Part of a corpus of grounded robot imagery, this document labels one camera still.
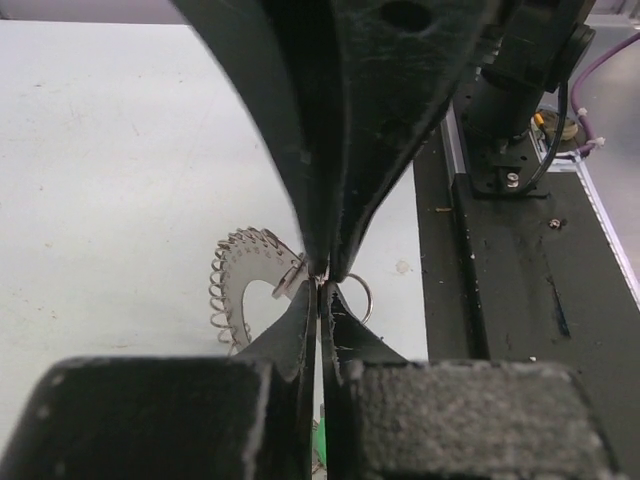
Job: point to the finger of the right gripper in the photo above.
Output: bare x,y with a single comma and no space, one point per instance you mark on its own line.
282,58
401,64

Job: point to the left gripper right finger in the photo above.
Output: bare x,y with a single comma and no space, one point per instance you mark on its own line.
391,418

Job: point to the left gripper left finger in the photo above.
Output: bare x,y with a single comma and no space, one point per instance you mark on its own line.
248,416

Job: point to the metal disc keyring holder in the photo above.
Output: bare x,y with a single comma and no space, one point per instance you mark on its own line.
240,259

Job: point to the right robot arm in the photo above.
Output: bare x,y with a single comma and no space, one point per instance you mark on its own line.
534,51

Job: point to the green key tag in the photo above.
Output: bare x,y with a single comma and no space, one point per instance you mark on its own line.
319,455

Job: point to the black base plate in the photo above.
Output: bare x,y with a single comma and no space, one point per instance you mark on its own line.
533,279

